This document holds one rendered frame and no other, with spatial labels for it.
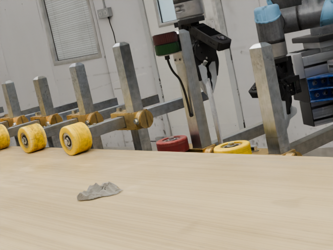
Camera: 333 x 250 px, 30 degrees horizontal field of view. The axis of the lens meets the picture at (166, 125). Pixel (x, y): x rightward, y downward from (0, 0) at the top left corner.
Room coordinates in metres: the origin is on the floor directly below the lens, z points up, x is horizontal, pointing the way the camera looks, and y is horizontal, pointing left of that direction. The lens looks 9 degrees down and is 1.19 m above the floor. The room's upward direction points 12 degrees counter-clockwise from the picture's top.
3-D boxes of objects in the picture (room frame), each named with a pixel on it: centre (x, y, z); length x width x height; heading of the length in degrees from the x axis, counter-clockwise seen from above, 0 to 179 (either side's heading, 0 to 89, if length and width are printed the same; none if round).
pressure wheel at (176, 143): (1.54, 0.00, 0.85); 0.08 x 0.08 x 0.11
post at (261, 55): (1.35, -0.23, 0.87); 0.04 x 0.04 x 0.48; 39
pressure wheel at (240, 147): (1.31, -0.13, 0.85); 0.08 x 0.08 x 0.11
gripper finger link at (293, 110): (1.80, -0.36, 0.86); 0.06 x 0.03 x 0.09; 129
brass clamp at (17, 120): (2.34, 0.56, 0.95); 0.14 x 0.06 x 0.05; 39
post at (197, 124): (1.54, -0.08, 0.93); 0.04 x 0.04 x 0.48; 39
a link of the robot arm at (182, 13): (1.66, -0.12, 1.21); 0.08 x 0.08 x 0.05
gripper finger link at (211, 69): (1.67, -0.13, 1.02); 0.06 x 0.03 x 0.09; 39
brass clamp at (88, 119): (1.95, 0.25, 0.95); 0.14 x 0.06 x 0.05; 39
